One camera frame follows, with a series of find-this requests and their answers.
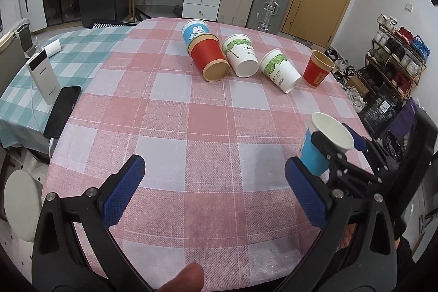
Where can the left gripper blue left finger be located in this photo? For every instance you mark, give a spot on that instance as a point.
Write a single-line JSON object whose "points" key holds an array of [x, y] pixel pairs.
{"points": [[74, 250]]}

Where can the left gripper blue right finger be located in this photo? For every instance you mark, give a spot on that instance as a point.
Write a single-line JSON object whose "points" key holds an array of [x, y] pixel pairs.
{"points": [[369, 261]]}

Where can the blue bunny paper cup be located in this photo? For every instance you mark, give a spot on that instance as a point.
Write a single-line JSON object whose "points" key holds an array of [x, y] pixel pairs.
{"points": [[325, 137]]}

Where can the upright red paper cup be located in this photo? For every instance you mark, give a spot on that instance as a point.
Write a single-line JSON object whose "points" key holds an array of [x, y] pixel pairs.
{"points": [[317, 68]]}

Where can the white green paper cup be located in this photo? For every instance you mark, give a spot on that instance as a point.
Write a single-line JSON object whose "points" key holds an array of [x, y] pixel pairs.
{"points": [[279, 69], [240, 54]]}

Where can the lying red paper cup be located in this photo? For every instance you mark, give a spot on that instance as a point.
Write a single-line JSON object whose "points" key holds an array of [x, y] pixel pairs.
{"points": [[206, 53]]}

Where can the lying blue bunny cup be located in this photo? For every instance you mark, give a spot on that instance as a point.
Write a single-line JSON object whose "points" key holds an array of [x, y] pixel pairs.
{"points": [[194, 28]]}

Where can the person's right hand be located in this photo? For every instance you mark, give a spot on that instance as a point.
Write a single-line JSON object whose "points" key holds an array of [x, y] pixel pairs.
{"points": [[348, 234]]}

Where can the person's left hand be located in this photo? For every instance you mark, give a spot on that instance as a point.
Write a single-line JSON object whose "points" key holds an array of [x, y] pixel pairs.
{"points": [[190, 279]]}

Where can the white round stool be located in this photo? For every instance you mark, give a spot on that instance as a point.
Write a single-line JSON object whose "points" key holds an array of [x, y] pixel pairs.
{"points": [[23, 204]]}

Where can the shoe rack with shoes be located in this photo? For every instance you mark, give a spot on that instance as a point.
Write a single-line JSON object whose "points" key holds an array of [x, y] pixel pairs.
{"points": [[396, 60]]}

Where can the teal checkered tablecloth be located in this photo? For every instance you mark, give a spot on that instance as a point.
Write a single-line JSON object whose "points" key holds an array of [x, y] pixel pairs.
{"points": [[24, 113]]}

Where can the black smartphone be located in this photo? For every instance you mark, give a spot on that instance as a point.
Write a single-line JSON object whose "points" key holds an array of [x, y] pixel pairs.
{"points": [[61, 111]]}

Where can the pink checkered tablecloth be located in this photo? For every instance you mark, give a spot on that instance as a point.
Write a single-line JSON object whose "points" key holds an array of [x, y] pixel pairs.
{"points": [[214, 191]]}

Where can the white power bank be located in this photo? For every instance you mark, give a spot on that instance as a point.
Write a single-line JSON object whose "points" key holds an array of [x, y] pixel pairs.
{"points": [[44, 76]]}

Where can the silver grey suitcase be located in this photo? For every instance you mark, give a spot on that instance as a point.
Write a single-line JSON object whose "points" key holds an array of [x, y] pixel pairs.
{"points": [[267, 15]]}

